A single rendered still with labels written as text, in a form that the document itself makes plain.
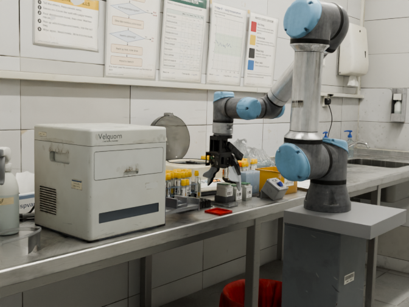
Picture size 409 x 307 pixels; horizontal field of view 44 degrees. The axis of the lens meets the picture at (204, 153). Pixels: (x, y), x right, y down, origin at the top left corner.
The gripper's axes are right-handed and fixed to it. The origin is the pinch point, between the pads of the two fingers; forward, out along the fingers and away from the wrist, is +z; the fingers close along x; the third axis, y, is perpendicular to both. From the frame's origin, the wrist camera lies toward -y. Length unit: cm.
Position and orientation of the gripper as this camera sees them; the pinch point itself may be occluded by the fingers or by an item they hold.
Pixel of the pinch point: (224, 188)
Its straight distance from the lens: 186.8
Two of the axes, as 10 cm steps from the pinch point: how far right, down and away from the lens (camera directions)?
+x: 7.4, 0.9, -6.6
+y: -6.7, 0.6, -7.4
